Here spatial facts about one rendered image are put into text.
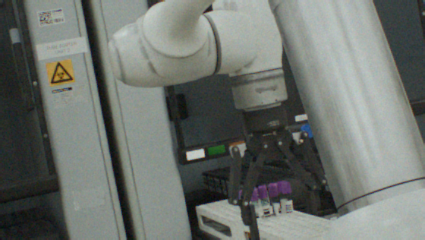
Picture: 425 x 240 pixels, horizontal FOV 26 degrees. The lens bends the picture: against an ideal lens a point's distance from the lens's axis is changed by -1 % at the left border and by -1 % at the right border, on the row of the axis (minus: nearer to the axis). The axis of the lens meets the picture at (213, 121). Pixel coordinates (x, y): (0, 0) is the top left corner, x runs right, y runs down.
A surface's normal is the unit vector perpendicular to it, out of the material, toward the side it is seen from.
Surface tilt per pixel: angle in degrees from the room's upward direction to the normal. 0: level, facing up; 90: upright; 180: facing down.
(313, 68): 82
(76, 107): 90
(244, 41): 96
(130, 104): 90
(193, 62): 141
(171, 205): 90
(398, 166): 72
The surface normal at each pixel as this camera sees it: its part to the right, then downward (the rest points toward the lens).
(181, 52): 0.34, 0.18
